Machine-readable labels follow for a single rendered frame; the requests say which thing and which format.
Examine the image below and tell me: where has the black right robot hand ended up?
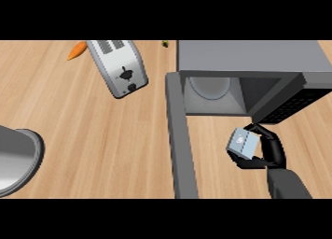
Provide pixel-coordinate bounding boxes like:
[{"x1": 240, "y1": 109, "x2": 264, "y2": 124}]
[{"x1": 227, "y1": 122, "x2": 287, "y2": 170}]

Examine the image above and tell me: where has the pale blue milk carton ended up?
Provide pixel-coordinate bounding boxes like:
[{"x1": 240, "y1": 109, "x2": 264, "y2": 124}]
[{"x1": 225, "y1": 127, "x2": 262, "y2": 161}]

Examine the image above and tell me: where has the grey microwave door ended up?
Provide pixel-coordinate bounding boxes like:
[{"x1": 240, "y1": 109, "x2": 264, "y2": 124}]
[{"x1": 165, "y1": 72, "x2": 199, "y2": 200}]

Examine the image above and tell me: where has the grey microwave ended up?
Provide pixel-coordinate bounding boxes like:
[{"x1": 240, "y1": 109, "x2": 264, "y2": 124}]
[{"x1": 177, "y1": 40, "x2": 332, "y2": 125}]

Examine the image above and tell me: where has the silver toaster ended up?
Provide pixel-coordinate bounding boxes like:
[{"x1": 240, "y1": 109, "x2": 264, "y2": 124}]
[{"x1": 84, "y1": 40, "x2": 150, "y2": 100}]

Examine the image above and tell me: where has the orange carrot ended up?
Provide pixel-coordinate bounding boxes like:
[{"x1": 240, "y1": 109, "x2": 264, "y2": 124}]
[{"x1": 66, "y1": 41, "x2": 90, "y2": 62}]

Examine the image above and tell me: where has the silver metal pot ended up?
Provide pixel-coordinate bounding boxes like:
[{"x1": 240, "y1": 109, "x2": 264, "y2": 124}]
[{"x1": 0, "y1": 120, "x2": 47, "y2": 199}]

